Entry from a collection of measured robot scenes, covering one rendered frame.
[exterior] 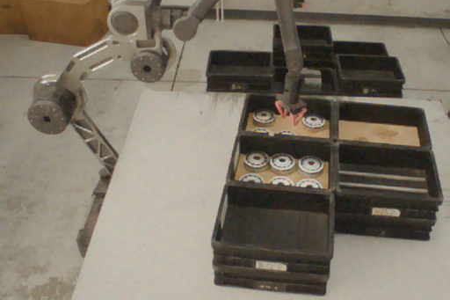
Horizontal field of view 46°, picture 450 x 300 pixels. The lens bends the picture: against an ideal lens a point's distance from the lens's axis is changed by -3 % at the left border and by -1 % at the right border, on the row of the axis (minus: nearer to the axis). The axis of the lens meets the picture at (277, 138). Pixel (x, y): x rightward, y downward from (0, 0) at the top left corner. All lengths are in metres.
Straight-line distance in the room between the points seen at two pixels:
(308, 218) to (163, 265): 0.55
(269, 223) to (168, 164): 0.65
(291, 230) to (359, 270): 0.30
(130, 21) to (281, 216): 0.87
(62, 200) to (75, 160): 0.36
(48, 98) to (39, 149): 1.37
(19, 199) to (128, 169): 1.20
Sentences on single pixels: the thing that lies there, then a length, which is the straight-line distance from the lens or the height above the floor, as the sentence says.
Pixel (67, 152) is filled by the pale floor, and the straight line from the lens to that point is 3.73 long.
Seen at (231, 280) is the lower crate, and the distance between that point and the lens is 1.92.
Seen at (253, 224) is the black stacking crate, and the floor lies 0.83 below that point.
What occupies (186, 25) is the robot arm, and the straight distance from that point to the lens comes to 1.84.
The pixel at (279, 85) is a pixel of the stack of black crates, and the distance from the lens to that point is 3.52.
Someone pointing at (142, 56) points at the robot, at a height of 1.19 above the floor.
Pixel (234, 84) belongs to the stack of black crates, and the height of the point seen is 0.53.
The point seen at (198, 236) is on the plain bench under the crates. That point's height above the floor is 0.70.
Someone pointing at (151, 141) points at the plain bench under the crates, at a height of 0.70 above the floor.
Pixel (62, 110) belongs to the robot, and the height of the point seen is 0.93.
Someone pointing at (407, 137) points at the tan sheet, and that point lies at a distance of 2.45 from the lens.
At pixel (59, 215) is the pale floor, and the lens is 3.30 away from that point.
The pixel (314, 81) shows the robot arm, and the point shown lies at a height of 1.25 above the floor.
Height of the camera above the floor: 2.27
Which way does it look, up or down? 38 degrees down
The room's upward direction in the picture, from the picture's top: 3 degrees clockwise
